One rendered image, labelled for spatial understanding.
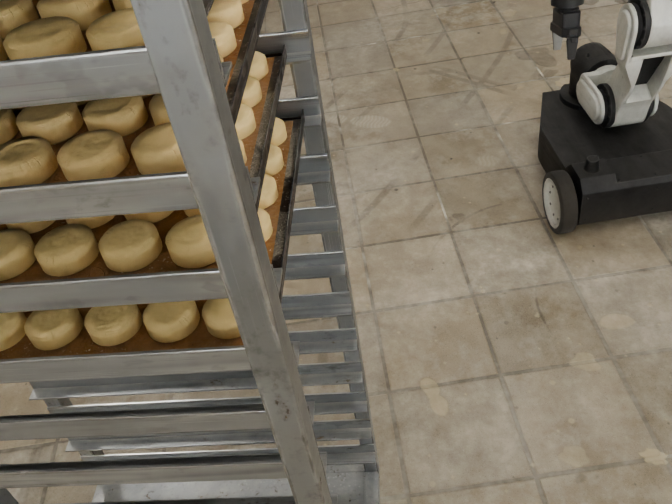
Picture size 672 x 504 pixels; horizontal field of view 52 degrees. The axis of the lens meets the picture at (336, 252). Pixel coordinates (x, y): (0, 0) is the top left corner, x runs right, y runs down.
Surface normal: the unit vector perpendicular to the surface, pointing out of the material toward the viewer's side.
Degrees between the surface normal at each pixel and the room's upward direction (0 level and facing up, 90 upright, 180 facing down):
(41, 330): 0
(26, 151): 0
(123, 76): 90
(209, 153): 90
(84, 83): 90
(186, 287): 90
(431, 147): 0
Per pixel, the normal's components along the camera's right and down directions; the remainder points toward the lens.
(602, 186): -0.03, -0.06
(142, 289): -0.04, 0.67
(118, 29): -0.12, -0.74
